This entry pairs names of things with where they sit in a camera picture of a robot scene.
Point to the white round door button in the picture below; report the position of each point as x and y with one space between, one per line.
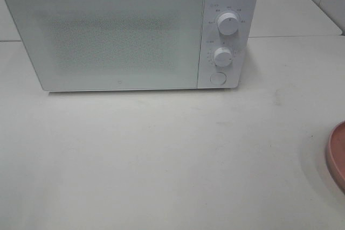
218 78

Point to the pink round plate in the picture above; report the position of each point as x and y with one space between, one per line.
335 155

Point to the white microwave door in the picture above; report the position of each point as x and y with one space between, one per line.
78 45

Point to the white lower timer knob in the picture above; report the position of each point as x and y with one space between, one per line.
223 57

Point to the white upper power knob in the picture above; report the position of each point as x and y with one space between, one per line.
228 23

